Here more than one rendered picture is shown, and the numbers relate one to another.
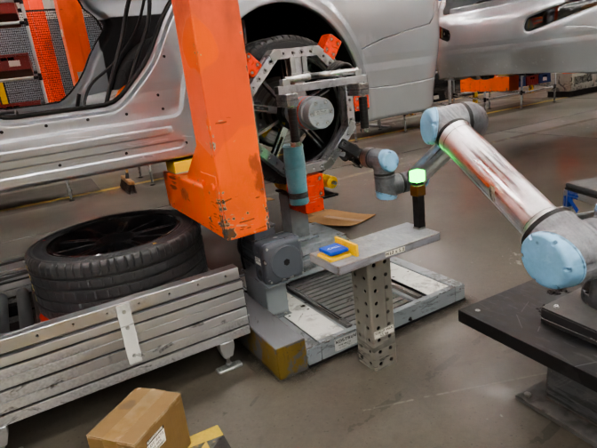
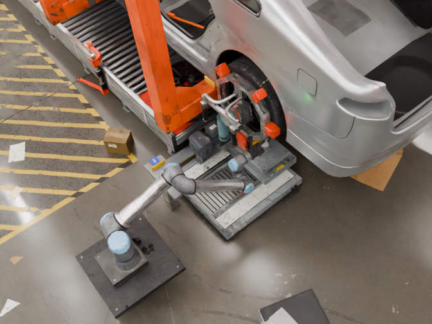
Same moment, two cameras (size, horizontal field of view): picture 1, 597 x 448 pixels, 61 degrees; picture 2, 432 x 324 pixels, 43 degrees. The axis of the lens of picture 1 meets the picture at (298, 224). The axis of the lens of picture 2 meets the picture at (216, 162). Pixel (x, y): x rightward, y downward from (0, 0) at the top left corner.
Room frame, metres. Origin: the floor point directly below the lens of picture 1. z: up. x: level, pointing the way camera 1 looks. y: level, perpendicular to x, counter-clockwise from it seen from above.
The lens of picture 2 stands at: (1.79, -2.83, 3.88)
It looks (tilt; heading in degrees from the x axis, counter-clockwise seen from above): 53 degrees down; 85
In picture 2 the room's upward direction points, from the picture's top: 8 degrees counter-clockwise
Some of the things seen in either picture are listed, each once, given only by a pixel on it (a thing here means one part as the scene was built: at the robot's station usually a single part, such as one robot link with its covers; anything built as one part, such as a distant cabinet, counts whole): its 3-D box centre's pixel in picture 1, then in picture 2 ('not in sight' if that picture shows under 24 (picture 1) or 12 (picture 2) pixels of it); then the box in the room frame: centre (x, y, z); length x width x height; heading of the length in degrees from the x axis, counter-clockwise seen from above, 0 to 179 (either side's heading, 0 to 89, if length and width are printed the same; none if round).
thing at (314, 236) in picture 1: (295, 219); (260, 140); (2.43, 0.01, 0.32); 0.40 x 0.30 x 0.28; 118
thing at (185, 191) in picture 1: (199, 171); (199, 89); (2.01, 0.37, 0.69); 0.52 x 0.17 x 0.35; 28
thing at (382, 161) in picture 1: (382, 160); (237, 162); (2.16, -0.39, 0.62); 0.12 x 0.09 x 0.10; 28
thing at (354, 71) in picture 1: (330, 65); (238, 106); (2.22, -0.21, 1.03); 0.19 x 0.18 x 0.11; 28
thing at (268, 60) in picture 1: (299, 112); (242, 107); (2.29, -0.07, 0.85); 0.54 x 0.07 x 0.54; 118
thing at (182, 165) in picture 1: (185, 164); (215, 78); (2.16, 0.45, 0.71); 0.14 x 0.14 x 0.05; 28
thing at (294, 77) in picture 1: (289, 70); (220, 91); (2.13, -0.04, 1.03); 0.19 x 0.18 x 0.11; 28
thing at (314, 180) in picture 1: (305, 191); (248, 135); (2.32, -0.05, 0.48); 0.16 x 0.12 x 0.17; 28
